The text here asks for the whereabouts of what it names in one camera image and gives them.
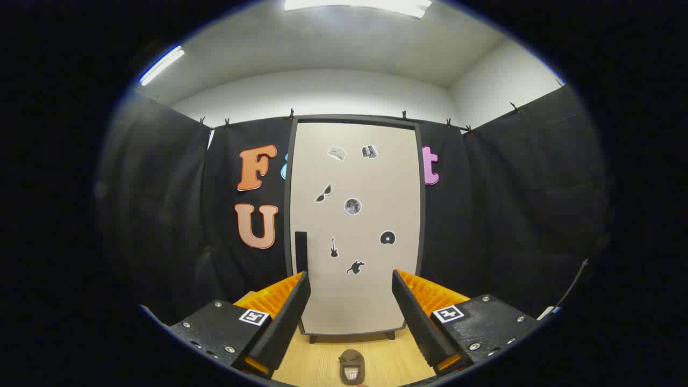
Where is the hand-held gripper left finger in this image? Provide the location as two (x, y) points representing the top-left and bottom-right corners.
(169, 270), (312, 377)

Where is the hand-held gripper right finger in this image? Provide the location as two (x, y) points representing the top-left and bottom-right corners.
(391, 269), (539, 376)

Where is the brown fuzzy shoe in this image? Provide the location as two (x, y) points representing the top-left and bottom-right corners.
(339, 349), (367, 386)

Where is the dark grey shoe cabinet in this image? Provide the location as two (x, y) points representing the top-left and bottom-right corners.
(284, 114), (426, 345)

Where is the black backdrop cloth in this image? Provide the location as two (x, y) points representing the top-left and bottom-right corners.
(97, 86), (611, 328)

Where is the ceiling light panel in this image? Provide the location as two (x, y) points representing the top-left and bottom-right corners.
(284, 0), (432, 19)
(139, 46), (185, 87)

